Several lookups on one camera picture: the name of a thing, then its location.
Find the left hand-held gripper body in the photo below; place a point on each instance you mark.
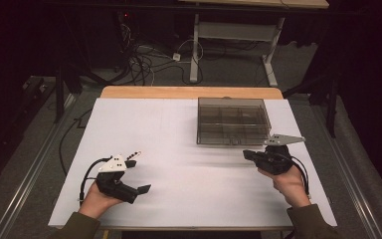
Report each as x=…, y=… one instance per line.
x=114, y=186

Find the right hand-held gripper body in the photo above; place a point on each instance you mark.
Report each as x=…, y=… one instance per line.
x=277, y=159

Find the transparent grey compartment box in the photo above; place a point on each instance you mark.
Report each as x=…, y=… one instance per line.
x=233, y=121

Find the person's left hand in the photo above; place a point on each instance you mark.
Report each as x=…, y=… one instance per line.
x=96, y=202

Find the person's right hand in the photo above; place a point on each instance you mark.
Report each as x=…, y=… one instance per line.
x=290, y=186

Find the white board table cover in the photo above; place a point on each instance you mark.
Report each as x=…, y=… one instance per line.
x=165, y=186

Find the black metal stand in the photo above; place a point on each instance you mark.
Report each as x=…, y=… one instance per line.
x=59, y=96
x=331, y=109

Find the wooden table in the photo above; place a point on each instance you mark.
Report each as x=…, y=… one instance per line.
x=192, y=92

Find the white power adapter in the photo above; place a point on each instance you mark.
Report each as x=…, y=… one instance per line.
x=177, y=56

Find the white-framed desk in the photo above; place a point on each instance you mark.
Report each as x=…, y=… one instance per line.
x=235, y=31

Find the metal floor rail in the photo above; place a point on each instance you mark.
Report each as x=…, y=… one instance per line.
x=354, y=195
x=30, y=172

